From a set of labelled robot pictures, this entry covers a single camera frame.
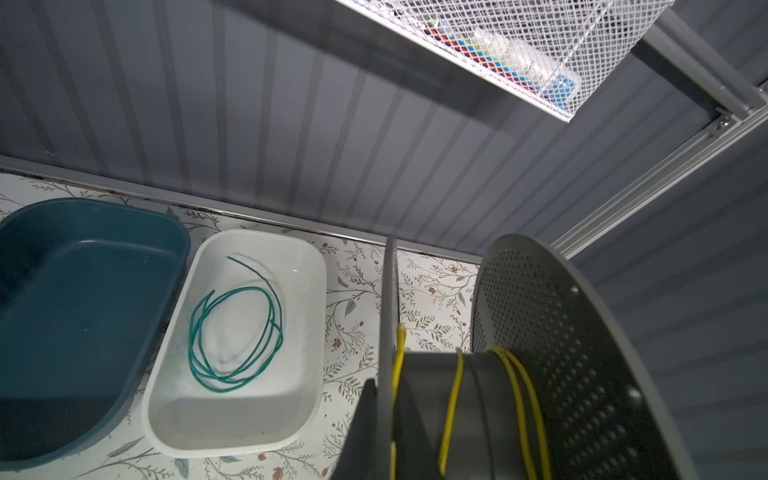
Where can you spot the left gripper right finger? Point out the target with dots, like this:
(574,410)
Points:
(416,432)

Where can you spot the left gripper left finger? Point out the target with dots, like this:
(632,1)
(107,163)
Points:
(356,460)

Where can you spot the grey perforated cable spool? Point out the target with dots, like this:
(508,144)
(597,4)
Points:
(549,388)

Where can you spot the white plastic bin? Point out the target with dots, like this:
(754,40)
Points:
(240,367)

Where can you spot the teal plastic bin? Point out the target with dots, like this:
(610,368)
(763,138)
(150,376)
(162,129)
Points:
(86,286)

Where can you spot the items inside white basket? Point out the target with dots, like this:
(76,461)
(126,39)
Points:
(466,26)

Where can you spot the white mesh wall basket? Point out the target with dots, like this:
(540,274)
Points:
(551,54)

